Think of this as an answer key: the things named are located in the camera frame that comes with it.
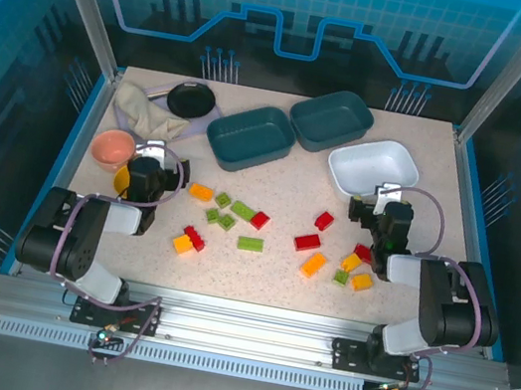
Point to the aluminium mounting rail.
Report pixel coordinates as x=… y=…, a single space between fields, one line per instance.
x=242 y=328

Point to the long green lego brick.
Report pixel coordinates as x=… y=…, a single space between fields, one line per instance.
x=243 y=210
x=250 y=244

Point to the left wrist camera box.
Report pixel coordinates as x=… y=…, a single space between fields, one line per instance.
x=154 y=152

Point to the small green lego brick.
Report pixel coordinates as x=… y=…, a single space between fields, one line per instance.
x=226 y=222
x=341 y=277
x=212 y=215
x=223 y=200

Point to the beige cloth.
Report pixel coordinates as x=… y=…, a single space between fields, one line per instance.
x=143 y=114

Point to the small connector with LED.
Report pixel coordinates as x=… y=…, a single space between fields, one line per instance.
x=388 y=389
x=104 y=336

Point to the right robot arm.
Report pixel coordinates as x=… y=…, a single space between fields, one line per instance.
x=439 y=297

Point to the white plastic container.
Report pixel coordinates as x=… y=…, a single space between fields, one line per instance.
x=371 y=166

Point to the pink bowl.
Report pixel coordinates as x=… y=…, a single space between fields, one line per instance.
x=112 y=148

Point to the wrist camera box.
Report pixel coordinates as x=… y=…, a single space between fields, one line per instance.
x=385 y=199
x=154 y=152

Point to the aluminium side rail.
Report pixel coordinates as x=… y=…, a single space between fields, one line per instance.
x=95 y=120
x=464 y=185

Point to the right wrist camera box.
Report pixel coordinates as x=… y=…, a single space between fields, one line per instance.
x=385 y=199

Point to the teal plastic container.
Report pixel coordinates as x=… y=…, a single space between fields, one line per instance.
x=331 y=121
x=250 y=138

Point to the black frying pan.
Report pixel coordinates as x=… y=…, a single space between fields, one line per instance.
x=191 y=99

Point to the yellow lego brick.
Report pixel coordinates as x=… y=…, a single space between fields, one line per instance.
x=351 y=261

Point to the orange lego brick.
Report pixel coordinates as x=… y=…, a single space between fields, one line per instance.
x=201 y=191
x=361 y=281
x=182 y=244
x=313 y=265

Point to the red lego brick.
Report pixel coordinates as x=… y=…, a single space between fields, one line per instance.
x=307 y=242
x=260 y=220
x=194 y=237
x=324 y=220
x=362 y=252

